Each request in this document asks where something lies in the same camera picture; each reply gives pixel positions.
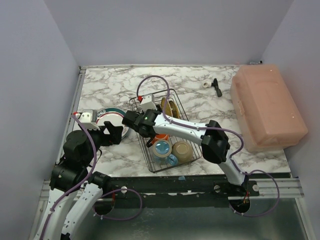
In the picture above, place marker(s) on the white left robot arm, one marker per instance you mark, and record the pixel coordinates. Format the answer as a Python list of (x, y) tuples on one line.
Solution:
[(73, 187)]

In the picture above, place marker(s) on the aluminium side rail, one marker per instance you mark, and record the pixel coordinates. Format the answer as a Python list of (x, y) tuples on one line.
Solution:
[(74, 106)]

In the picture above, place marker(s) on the yellow patterned plate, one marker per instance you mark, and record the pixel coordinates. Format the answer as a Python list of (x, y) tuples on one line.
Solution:
[(174, 109)]

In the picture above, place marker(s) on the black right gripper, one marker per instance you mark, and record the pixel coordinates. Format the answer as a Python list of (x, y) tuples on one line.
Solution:
[(129, 118)]

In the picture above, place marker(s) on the blue butterfly mug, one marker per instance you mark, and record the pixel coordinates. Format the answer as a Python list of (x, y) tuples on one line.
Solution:
[(162, 153)]

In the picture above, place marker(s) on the black and white pipe fitting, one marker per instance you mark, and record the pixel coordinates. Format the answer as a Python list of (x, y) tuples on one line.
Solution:
[(213, 84)]

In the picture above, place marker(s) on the black front table rail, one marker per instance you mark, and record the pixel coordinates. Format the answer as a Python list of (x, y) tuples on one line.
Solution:
[(170, 192)]

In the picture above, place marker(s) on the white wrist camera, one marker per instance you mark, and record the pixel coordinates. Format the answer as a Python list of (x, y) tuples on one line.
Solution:
[(147, 102), (88, 118)]

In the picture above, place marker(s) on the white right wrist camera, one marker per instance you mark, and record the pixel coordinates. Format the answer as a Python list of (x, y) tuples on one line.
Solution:
[(147, 102)]

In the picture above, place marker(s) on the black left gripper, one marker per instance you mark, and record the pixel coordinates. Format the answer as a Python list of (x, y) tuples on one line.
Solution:
[(107, 135)]

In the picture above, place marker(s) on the pink plastic storage box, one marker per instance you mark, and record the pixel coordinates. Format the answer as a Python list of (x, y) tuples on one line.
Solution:
[(267, 115)]

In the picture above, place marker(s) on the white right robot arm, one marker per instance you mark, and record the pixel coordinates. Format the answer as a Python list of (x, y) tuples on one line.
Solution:
[(211, 137)]

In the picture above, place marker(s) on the beige ceramic bowl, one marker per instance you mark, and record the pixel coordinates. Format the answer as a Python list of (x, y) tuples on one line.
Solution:
[(183, 151)]

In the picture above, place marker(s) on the orange mug black handle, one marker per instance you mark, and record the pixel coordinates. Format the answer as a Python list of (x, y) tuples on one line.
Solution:
[(157, 137)]

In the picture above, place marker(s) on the yellow woven bamboo plate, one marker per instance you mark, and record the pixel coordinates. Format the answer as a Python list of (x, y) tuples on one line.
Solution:
[(166, 107)]

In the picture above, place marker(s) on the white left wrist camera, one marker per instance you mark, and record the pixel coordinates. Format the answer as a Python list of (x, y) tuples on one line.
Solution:
[(88, 118)]

